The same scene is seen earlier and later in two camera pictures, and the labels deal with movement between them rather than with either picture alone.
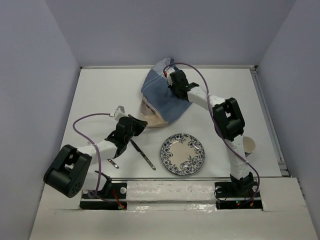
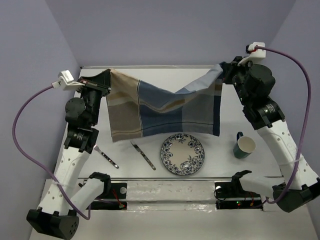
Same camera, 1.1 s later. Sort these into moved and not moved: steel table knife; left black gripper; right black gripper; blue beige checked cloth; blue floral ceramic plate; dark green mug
Moved: left black gripper; blue beige checked cloth; right black gripper
Not moved: dark green mug; steel table knife; blue floral ceramic plate
